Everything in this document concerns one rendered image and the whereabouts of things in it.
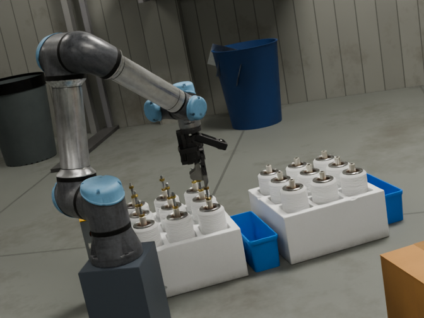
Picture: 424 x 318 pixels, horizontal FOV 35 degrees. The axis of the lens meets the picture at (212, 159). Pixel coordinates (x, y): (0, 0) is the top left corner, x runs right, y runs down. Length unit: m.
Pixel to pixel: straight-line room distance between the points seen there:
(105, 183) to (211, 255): 0.59
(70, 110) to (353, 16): 3.29
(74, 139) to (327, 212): 0.95
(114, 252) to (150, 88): 0.48
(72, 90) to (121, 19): 3.26
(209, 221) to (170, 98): 0.52
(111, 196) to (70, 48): 0.41
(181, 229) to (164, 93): 0.54
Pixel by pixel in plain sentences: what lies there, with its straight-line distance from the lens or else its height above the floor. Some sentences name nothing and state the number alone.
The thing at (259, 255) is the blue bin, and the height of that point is 0.06.
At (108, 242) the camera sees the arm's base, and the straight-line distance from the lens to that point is 1.92.
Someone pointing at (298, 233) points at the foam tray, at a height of 0.11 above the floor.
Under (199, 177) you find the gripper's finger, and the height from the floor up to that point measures 0.37.
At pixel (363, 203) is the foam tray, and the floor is 0.15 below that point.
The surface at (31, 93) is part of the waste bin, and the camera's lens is 4.72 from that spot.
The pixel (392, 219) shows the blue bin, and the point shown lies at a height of 0.01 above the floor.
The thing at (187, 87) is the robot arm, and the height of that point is 0.69.
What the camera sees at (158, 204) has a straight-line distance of 2.55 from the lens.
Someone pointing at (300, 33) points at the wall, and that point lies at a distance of 5.00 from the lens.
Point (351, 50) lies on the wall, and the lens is 5.02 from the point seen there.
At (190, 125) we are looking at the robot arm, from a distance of 2.26.
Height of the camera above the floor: 1.03
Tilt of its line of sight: 15 degrees down
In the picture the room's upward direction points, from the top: 11 degrees counter-clockwise
